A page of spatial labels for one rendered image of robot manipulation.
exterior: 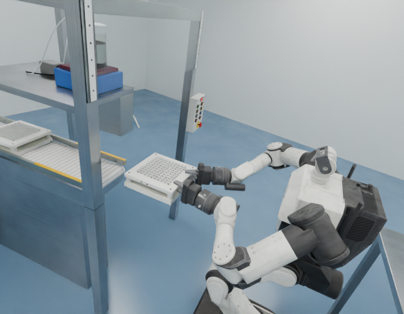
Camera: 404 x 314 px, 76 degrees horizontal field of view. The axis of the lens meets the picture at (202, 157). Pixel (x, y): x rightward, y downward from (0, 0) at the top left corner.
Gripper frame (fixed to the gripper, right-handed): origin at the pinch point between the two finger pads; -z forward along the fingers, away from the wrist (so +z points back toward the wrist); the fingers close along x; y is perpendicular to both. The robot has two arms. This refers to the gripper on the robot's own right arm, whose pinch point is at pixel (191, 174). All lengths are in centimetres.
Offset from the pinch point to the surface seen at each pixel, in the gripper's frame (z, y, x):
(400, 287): 84, -49, 15
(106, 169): -41.6, 20.3, 14.4
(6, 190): -103, 37, 46
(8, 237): -112, 42, 92
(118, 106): -35.7, 19.6, -22.5
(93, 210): -42.3, -8.2, 17.2
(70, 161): -62, 27, 15
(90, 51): -41, -5, -50
